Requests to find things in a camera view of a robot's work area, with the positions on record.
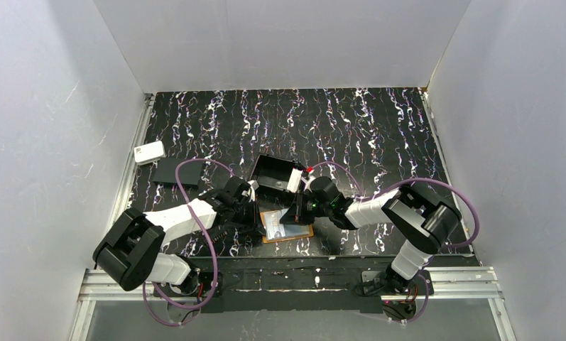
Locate orange leather card holder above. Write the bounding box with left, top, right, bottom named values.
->
left=260, top=208, right=314, bottom=244

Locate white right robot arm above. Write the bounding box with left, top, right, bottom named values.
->
left=279, top=176, right=462, bottom=285

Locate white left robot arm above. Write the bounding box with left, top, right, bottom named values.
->
left=92, top=176, right=259, bottom=291

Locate black card box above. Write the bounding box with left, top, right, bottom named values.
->
left=249, top=154, right=307, bottom=193

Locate black comb strip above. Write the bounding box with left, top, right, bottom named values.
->
left=206, top=225, right=229, bottom=245

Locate black box lid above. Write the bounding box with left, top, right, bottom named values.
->
left=151, top=158, right=205, bottom=188

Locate small white box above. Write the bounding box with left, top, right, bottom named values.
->
left=133, top=141, right=165, bottom=166

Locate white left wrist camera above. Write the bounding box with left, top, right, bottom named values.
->
left=246, top=180, right=259, bottom=201

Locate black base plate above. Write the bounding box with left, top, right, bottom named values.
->
left=153, top=256, right=434, bottom=315

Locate aluminium frame rail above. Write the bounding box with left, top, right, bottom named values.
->
left=69, top=93, right=156, bottom=340

